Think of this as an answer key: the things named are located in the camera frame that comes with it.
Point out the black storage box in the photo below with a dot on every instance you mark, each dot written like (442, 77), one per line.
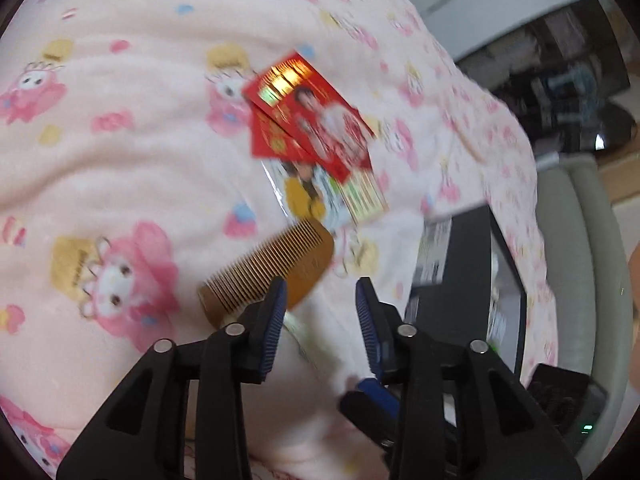
(465, 285)

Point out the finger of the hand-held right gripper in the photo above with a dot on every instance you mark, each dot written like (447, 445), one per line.
(380, 396)

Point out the pink cartoon printed blanket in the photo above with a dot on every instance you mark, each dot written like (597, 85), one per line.
(125, 175)

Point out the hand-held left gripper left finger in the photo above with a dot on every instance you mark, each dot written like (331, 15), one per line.
(272, 330)

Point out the yellow green card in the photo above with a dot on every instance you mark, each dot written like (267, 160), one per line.
(367, 195)

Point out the grey padded sofa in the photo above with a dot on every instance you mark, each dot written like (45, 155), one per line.
(575, 260)

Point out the dark glass cabinet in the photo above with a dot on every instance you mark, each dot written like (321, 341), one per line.
(550, 75)

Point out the red envelope with figures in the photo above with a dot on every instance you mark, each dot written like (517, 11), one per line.
(325, 125)

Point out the brown wooden comb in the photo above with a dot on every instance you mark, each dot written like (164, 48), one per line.
(270, 270)

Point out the clear plastic bag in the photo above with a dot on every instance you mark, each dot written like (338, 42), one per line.
(305, 195)

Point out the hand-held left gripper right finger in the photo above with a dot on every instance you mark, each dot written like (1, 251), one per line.
(369, 330)

